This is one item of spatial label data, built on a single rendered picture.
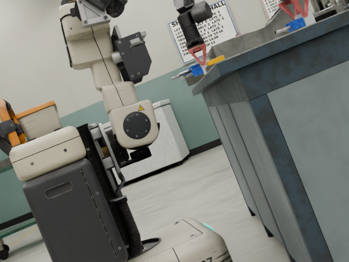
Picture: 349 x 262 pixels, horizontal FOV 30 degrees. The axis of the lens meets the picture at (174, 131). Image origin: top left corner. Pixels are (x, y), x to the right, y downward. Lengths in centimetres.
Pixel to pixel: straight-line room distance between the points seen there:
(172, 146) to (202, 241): 675
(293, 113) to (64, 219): 90
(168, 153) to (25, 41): 301
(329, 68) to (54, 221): 105
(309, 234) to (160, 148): 727
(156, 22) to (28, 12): 202
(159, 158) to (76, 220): 683
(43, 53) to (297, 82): 871
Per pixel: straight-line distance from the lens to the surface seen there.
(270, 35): 243
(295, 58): 182
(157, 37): 987
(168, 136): 901
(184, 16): 245
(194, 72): 244
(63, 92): 1026
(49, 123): 243
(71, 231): 228
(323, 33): 182
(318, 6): 380
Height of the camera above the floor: 72
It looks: 2 degrees down
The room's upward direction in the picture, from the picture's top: 22 degrees counter-clockwise
